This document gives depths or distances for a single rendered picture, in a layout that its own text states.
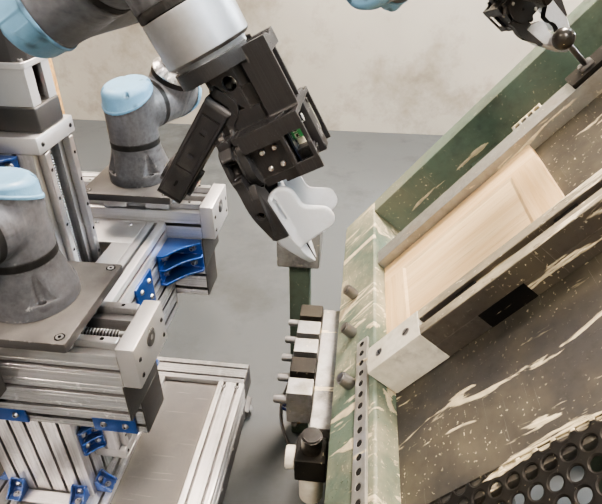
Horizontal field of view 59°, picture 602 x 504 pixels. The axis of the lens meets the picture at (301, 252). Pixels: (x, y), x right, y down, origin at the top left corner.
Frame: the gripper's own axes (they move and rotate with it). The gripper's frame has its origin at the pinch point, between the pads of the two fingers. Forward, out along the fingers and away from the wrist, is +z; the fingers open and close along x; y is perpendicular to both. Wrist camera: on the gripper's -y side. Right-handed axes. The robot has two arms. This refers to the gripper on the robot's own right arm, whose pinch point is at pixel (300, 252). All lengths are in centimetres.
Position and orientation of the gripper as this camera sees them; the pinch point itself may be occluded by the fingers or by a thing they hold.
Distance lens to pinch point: 53.1
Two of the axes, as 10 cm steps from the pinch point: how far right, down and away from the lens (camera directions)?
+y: 8.8, -3.2, -3.4
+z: 4.6, 7.8, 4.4
